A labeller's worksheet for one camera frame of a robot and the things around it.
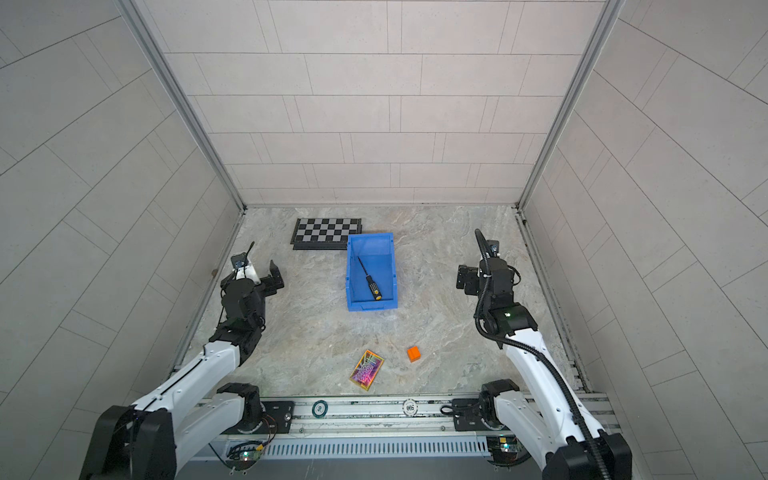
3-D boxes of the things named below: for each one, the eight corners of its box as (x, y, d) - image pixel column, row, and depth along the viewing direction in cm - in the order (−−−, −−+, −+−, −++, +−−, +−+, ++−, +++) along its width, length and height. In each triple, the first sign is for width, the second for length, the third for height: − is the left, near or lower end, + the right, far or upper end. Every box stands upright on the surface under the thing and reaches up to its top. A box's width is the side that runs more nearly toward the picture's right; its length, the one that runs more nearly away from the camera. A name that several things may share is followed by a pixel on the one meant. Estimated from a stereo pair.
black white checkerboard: (293, 250, 105) (289, 243, 102) (300, 224, 113) (297, 217, 110) (360, 250, 105) (359, 244, 102) (362, 224, 113) (362, 217, 110)
